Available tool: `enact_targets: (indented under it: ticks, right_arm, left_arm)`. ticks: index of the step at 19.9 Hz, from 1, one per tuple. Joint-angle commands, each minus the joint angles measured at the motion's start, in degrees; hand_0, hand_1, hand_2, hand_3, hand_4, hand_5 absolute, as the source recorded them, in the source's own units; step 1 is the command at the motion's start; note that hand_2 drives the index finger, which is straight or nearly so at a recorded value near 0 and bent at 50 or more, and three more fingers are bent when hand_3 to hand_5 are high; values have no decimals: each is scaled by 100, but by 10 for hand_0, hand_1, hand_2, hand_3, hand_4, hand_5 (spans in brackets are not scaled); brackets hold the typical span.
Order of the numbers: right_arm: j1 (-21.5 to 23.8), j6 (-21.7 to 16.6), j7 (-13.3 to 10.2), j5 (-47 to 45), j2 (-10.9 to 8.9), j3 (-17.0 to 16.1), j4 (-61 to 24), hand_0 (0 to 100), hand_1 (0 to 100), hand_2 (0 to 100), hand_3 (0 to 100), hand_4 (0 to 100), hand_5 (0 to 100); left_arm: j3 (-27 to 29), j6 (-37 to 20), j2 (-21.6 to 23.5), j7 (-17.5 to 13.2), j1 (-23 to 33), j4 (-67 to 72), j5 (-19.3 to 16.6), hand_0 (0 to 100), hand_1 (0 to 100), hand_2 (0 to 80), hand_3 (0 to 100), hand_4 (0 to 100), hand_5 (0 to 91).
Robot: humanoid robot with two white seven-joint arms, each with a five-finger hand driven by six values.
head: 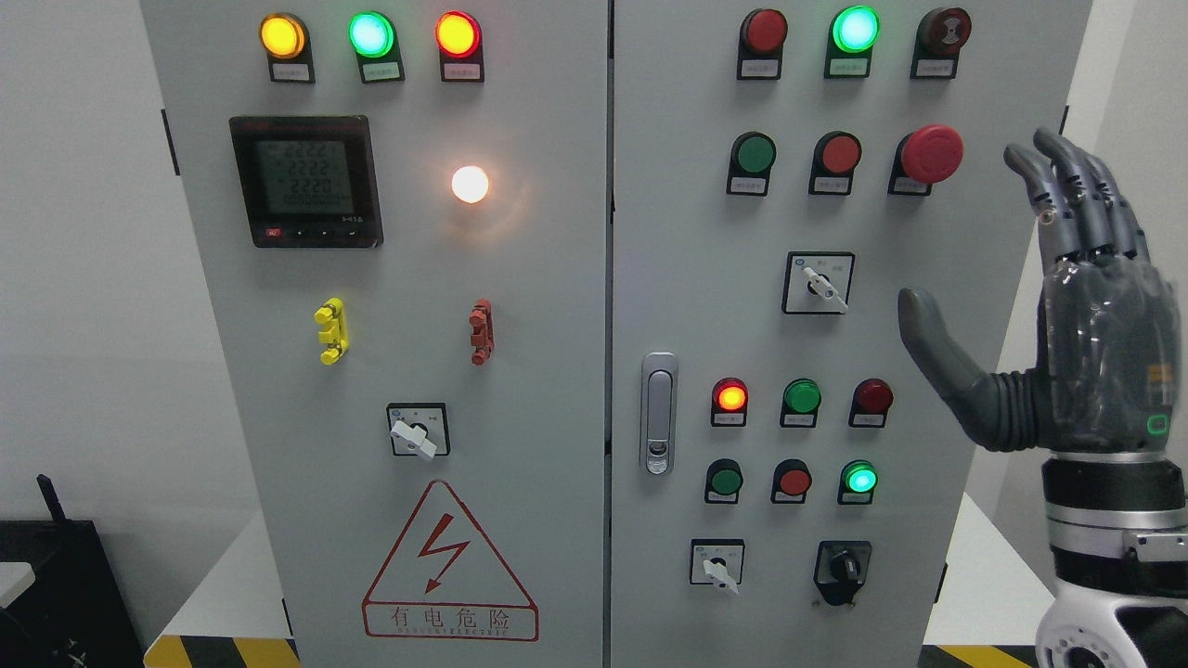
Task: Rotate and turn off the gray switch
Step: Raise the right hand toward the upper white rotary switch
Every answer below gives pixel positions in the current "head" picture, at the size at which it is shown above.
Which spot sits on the gray robotic hand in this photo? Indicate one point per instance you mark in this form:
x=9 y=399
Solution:
x=1108 y=326

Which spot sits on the gray rotary switch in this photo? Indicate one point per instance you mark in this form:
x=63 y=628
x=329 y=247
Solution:
x=817 y=283
x=717 y=562

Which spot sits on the black white robot arm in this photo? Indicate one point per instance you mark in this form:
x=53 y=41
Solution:
x=1117 y=526

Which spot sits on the dark red indicator light middle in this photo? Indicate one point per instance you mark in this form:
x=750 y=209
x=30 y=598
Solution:
x=871 y=401

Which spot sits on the lit green push button lower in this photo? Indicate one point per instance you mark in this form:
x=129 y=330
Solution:
x=857 y=482

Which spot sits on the red emergency stop button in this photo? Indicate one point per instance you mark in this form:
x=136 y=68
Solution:
x=924 y=158

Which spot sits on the green indicator light middle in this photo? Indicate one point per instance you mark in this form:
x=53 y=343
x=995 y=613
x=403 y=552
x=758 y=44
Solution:
x=801 y=404

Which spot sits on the green indicator light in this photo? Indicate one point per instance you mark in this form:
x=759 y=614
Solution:
x=376 y=48
x=852 y=35
x=801 y=404

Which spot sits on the red push button lower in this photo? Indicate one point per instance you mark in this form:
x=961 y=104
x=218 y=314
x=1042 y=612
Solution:
x=790 y=483

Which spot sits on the red push button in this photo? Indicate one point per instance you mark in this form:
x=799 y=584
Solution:
x=790 y=483
x=835 y=160

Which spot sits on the red push button upper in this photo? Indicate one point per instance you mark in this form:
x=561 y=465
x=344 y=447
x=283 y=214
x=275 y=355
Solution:
x=835 y=160

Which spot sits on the lit red indicator light middle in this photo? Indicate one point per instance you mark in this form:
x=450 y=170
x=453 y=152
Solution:
x=728 y=404

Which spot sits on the dark red buzzer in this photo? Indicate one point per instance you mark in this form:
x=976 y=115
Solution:
x=940 y=37

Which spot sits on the green push button upper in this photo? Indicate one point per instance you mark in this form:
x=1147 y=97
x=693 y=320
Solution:
x=752 y=156

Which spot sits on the green indicator light top right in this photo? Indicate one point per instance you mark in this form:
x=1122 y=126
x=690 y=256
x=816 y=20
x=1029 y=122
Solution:
x=852 y=35

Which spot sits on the red indicator light top right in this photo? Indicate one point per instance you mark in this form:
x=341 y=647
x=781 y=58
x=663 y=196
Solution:
x=760 y=48

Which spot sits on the red terminal connector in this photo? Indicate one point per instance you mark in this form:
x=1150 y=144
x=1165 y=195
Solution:
x=482 y=334

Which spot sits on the gray electrical cabinet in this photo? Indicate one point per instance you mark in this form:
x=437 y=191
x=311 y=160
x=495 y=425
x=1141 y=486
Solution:
x=605 y=128

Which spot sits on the white glowing indicator light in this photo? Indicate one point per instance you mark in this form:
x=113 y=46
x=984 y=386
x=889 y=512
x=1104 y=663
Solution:
x=470 y=184

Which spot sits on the red electrical hazard warning sticker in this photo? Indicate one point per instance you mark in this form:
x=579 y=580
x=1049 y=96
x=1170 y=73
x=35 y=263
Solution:
x=444 y=579

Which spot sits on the red indicator light top left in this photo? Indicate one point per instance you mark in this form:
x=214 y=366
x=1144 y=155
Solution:
x=459 y=38

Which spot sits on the yellow terminal connector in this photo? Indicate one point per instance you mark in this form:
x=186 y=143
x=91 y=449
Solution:
x=333 y=333

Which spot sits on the green indicator light top left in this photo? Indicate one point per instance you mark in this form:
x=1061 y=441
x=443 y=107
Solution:
x=376 y=48

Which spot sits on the black digital power meter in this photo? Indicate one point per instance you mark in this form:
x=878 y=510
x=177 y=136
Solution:
x=308 y=182

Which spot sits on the yellow indicator light top left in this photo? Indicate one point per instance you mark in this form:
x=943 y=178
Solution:
x=286 y=43

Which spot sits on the black box with antenna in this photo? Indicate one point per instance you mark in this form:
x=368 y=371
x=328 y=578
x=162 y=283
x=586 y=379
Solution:
x=72 y=615

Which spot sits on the black rotary selector switch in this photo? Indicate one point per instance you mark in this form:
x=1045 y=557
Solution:
x=841 y=569

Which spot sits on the silver door latch handle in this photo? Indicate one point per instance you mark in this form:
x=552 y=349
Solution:
x=659 y=395

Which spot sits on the gray rotary switch left door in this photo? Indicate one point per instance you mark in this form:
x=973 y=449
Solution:
x=419 y=430

